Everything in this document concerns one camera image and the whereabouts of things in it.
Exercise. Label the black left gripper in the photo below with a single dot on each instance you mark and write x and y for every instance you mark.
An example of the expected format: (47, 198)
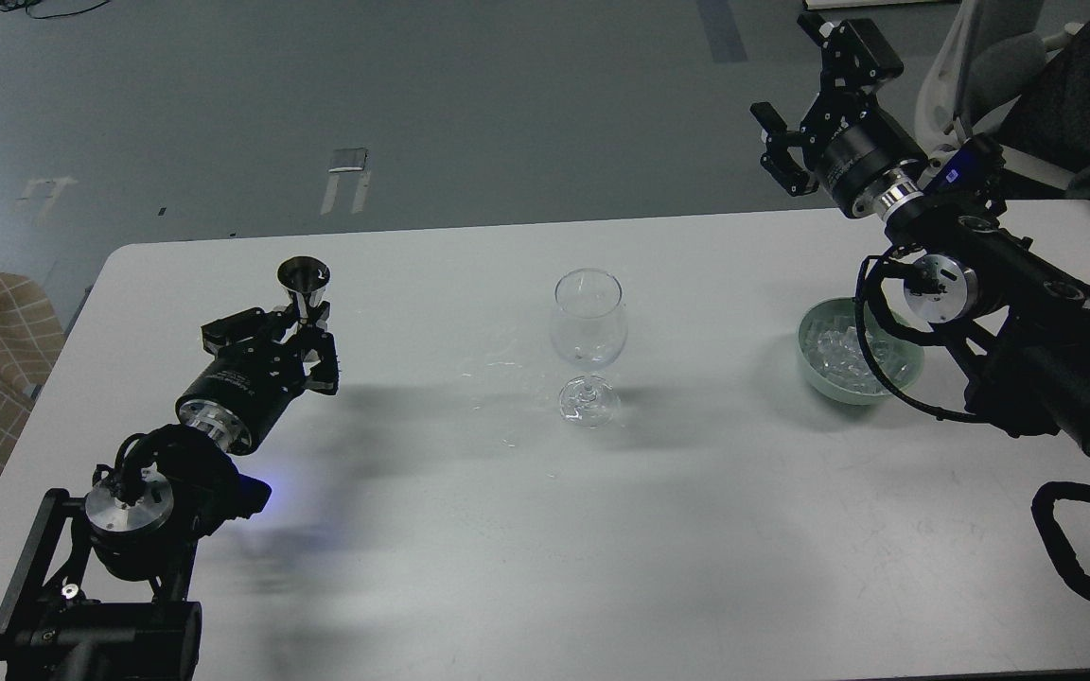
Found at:
(252, 378)

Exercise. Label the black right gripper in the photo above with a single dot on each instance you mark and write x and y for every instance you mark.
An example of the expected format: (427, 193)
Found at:
(847, 140)

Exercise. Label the steel cocktail jigger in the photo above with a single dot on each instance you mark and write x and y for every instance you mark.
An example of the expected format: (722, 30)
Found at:
(305, 279)

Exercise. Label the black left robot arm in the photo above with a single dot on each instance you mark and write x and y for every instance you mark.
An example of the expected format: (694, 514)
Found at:
(100, 589)

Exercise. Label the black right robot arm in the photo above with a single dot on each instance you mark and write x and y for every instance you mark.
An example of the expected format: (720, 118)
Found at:
(1017, 327)

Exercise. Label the clear ice cubes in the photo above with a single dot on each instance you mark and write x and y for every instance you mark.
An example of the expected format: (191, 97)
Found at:
(833, 350)

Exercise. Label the clear wine glass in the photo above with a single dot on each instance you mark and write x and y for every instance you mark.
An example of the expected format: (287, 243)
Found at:
(588, 329)

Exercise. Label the white office chair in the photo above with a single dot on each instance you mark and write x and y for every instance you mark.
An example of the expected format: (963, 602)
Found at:
(993, 51)

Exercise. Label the green bowl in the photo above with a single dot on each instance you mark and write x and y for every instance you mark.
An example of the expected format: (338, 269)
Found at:
(843, 308)

